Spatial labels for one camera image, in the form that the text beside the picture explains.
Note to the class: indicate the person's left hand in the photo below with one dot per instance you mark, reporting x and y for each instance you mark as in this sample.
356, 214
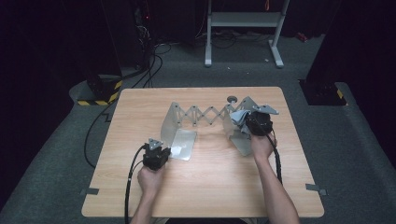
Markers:
149, 180

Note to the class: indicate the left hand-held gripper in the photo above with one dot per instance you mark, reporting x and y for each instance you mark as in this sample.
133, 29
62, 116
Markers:
154, 157

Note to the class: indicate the dark equipment rack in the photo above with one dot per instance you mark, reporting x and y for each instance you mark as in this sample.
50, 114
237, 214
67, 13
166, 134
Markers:
141, 31

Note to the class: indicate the black base with yellow stripes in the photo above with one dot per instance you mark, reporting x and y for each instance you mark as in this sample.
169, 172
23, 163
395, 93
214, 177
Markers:
102, 90
320, 93

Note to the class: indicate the person's dark clothing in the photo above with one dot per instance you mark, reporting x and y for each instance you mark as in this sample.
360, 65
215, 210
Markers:
202, 221

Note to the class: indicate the grey round table grommet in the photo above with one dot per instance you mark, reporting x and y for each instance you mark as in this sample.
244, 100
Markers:
231, 99

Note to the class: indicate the grey expandable metal bookend rack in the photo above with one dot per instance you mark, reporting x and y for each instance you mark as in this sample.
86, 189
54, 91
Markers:
182, 146

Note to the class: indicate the person's right hand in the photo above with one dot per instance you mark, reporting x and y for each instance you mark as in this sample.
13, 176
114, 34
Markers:
263, 146

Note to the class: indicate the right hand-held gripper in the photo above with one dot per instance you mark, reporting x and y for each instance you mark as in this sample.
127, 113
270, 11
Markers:
260, 124

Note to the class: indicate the grey tape piece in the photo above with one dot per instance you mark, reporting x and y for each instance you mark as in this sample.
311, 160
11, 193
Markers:
90, 191
314, 187

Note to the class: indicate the grey textured cloth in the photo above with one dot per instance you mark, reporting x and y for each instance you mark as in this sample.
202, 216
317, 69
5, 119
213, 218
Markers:
239, 119

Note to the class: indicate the white metal stand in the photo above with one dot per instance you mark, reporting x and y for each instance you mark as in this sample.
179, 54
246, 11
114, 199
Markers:
244, 18

